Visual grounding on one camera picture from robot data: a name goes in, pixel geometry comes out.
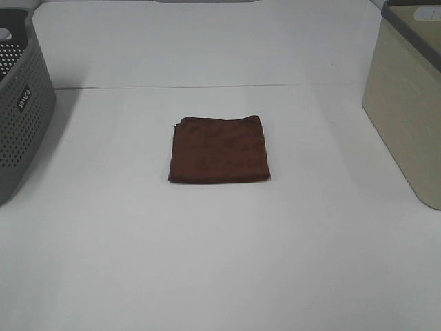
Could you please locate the grey perforated plastic basket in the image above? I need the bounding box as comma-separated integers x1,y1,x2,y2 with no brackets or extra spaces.
1,8,56,203

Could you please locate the brown towel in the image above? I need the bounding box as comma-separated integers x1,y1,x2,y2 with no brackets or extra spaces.
168,115,271,185

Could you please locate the beige bin with grey rim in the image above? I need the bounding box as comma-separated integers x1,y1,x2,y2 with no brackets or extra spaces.
362,1,440,210

